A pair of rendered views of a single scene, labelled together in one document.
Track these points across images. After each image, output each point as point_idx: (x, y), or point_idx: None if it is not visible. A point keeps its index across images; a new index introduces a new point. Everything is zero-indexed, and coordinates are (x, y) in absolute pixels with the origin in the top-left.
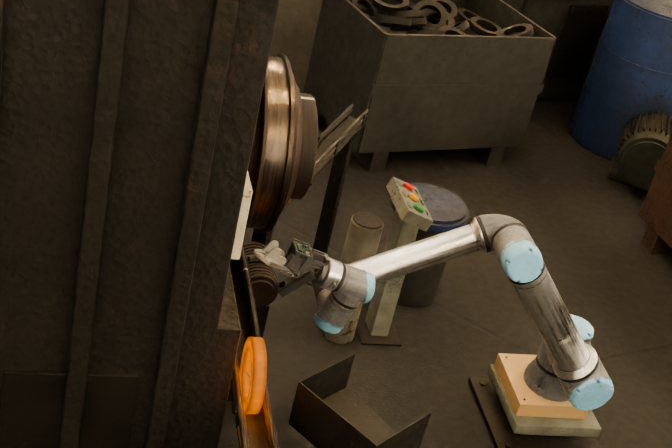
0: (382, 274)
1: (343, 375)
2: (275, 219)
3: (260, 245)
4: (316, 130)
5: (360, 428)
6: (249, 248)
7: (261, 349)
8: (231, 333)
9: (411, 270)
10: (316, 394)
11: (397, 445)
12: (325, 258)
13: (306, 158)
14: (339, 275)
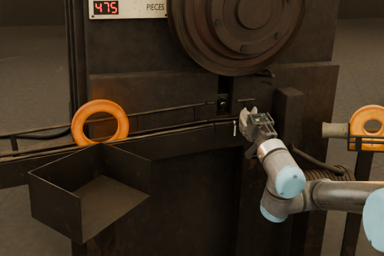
0: (333, 196)
1: (143, 176)
2: (178, 38)
3: (346, 170)
4: None
5: (101, 207)
6: (335, 166)
7: (95, 101)
8: (90, 80)
9: (354, 206)
10: (119, 172)
11: (50, 199)
12: (267, 132)
13: None
14: (266, 151)
